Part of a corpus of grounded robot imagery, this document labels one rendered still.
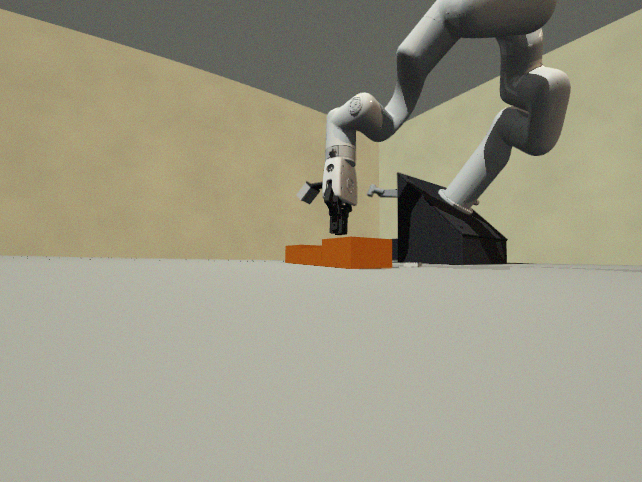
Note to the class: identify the orange bin with nuts and bolts label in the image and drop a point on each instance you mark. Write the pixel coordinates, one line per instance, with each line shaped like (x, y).
(344, 252)

